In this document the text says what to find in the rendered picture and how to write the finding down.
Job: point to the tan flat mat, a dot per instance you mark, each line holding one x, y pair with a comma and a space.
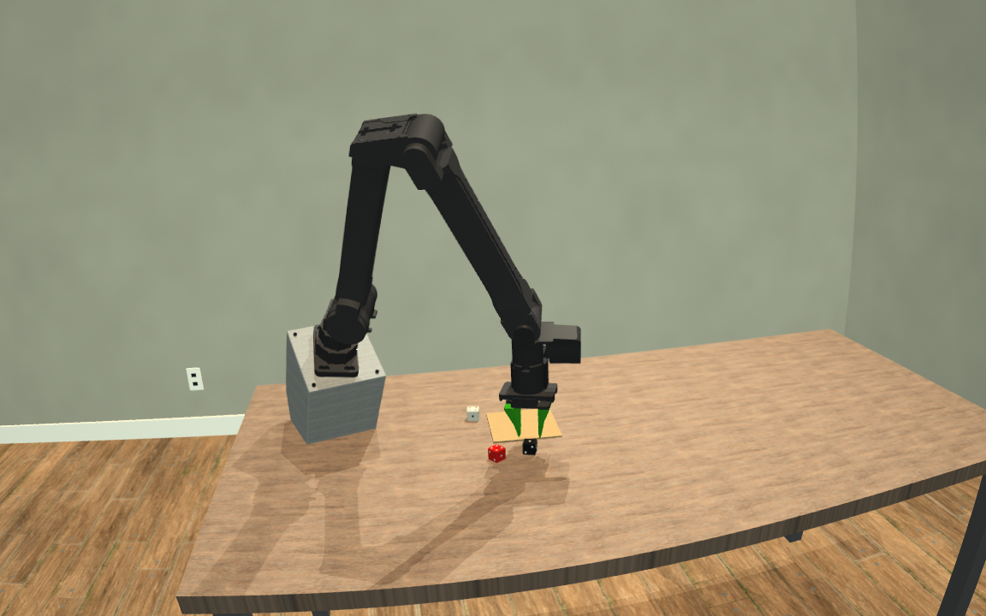
502, 429

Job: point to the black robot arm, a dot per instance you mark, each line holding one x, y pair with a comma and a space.
412, 142

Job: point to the red dice with white pips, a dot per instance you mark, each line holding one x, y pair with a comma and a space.
497, 453

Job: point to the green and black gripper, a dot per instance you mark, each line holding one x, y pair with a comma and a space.
528, 393

